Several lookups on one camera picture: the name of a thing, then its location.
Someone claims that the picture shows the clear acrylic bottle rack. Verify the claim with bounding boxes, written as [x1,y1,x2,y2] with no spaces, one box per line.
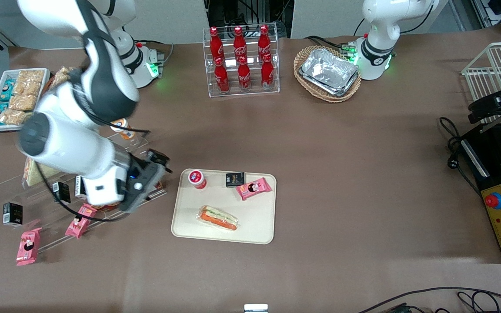
[203,23,280,98]

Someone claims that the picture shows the red lid yogurt cup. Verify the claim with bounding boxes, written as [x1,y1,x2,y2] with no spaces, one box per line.
[188,170,208,191]

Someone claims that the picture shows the brown wicker snack basket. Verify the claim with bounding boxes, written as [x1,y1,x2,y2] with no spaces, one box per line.
[40,66,87,105]

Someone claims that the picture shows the white wire basket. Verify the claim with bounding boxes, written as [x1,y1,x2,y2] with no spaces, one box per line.
[461,41,501,125]

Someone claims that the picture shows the red cookie box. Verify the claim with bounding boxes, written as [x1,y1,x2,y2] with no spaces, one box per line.
[89,180,164,213]

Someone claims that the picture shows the clear bag of beige snacks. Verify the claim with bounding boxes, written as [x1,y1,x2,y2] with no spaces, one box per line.
[15,70,45,96]
[0,109,27,126]
[9,94,38,112]
[50,67,72,87]

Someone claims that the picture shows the black machine power cable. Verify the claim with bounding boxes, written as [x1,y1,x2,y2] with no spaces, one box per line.
[439,117,482,197]

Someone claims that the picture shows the stacked aluminium foil trays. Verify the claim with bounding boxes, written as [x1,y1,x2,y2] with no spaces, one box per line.
[299,48,360,97]

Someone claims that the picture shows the beige plastic tray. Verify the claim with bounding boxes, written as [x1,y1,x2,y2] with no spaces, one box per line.
[171,168,277,245]

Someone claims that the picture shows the red cola bottle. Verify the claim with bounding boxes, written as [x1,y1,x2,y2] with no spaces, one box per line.
[209,27,224,61]
[237,57,252,91]
[258,25,272,57]
[214,58,230,93]
[233,26,247,60]
[261,53,275,90]

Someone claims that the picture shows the clear acrylic tiered stand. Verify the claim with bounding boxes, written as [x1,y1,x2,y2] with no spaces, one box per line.
[0,130,167,253]

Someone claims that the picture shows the black machine handle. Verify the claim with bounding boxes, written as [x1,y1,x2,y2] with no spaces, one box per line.
[468,85,501,125]

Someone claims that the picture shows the black cable bundle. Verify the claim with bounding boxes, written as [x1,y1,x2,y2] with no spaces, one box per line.
[206,0,293,27]

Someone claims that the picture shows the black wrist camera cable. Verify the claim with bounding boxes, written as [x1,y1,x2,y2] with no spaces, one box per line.
[37,98,152,222]

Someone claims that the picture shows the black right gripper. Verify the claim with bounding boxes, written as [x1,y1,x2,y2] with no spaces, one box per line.
[144,149,174,174]

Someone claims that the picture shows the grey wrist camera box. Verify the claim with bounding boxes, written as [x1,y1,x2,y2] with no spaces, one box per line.
[120,163,167,214]

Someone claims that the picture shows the orange lid yogurt cup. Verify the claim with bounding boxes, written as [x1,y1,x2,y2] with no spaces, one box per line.
[110,118,136,140]

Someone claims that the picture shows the white rectangular snack tray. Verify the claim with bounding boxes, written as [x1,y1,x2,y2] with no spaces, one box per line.
[0,68,51,132]

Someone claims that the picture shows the pink snack packet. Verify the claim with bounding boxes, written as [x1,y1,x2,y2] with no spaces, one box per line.
[65,203,98,239]
[235,177,273,201]
[16,227,42,266]

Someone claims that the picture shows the black arm base cable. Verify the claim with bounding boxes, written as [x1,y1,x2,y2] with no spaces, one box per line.
[304,35,357,55]

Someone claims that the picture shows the wrapped triangle sandwich orange filling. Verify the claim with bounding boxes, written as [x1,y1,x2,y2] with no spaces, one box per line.
[23,156,60,188]

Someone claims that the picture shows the long black cable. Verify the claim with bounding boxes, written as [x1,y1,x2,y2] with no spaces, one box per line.
[357,286,501,313]

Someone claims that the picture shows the light wicker basket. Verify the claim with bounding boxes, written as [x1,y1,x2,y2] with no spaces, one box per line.
[294,46,362,103]

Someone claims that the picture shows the sandwich with green filling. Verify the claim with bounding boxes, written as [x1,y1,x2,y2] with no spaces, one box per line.
[196,205,239,231]

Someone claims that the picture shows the black machine with yellow panel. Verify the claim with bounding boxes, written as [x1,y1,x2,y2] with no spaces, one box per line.
[461,122,501,264]

